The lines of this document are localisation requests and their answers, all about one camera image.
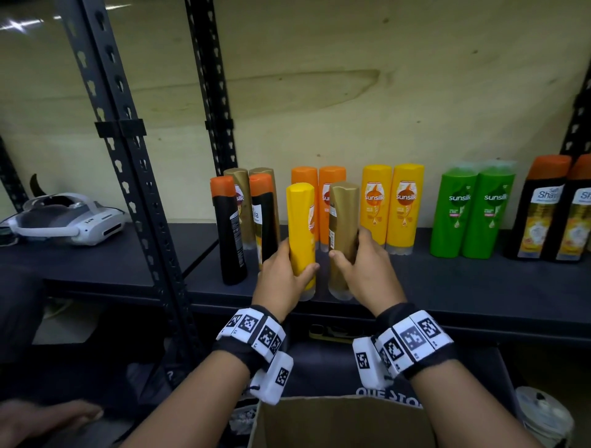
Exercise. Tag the person's right hand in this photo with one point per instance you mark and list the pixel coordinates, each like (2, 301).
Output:
(374, 281)

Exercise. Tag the person's left hand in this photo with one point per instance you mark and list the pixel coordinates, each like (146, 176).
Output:
(277, 286)

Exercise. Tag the black orange-capped shampoo bottle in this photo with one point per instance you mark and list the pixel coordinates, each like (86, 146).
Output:
(228, 231)
(264, 221)
(572, 217)
(535, 212)

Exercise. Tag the small gold shampoo bottle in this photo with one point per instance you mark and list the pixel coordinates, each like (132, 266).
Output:
(275, 184)
(344, 217)
(242, 203)

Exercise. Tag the small yellow shampoo bottle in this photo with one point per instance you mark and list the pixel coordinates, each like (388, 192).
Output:
(300, 217)
(375, 203)
(406, 207)

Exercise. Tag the small orange shampoo bottle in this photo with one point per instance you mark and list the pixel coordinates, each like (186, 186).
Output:
(304, 174)
(325, 184)

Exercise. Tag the brown cardboard box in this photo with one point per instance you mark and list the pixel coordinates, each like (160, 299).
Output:
(341, 424)

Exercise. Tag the person's right forearm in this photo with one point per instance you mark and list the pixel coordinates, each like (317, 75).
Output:
(466, 411)

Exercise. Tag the person's left forearm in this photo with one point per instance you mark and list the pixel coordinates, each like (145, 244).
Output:
(194, 406)

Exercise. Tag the left wristband with marker tags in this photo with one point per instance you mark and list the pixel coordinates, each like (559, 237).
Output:
(251, 332)

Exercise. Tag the wristband with marker tags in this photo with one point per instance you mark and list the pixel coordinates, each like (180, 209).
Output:
(415, 339)
(251, 332)

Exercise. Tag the yellow-cased smartphone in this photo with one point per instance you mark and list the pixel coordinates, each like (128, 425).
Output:
(332, 333)

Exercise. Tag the right wristband with marker tags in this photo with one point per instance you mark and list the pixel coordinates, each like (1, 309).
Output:
(415, 339)

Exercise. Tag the black printed bag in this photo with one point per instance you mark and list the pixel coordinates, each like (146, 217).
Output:
(323, 369)

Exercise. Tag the patterned fabric bag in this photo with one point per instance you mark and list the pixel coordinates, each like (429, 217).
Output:
(242, 420)

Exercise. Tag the white plastic device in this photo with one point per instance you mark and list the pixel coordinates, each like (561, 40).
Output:
(69, 226)

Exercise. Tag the white plastic jug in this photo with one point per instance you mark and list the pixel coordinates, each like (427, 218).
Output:
(545, 415)

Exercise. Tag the black curved controller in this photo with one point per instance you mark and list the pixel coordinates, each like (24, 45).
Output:
(37, 187)

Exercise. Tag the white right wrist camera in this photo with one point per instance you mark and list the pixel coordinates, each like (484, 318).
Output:
(367, 364)

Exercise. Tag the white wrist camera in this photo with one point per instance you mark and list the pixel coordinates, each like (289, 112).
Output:
(367, 364)
(272, 378)

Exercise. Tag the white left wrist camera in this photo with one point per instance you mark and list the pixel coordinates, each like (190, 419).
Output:
(272, 378)

